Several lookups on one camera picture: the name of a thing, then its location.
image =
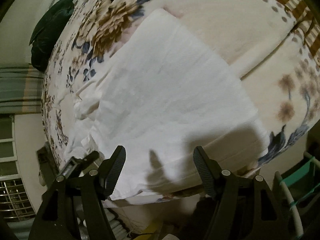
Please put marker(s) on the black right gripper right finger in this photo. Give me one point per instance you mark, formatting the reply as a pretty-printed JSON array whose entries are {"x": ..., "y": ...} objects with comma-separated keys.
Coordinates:
[{"x": 213, "y": 177}]

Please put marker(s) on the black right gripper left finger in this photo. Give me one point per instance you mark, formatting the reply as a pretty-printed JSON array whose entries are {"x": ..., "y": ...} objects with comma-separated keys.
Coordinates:
[{"x": 109, "y": 172}]

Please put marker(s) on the white pants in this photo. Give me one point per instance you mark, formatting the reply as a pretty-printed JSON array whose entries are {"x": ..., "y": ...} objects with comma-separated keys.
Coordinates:
[{"x": 160, "y": 95}]

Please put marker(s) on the window with metal grille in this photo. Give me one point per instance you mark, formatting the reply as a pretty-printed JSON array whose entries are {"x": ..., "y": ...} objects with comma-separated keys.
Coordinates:
[{"x": 15, "y": 203}]

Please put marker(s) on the green and white rack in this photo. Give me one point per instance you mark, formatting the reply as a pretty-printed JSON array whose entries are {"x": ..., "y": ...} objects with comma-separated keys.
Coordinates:
[{"x": 297, "y": 193}]

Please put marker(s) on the striped green curtain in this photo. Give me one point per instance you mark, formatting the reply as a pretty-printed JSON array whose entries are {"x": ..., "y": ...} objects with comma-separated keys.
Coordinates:
[{"x": 21, "y": 89}]

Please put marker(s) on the dark green pillow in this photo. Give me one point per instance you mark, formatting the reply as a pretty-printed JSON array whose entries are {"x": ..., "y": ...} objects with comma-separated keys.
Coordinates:
[{"x": 47, "y": 32}]

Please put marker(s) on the floral cream blanket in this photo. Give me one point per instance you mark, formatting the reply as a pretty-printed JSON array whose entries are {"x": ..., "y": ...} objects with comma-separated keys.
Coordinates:
[{"x": 272, "y": 45}]

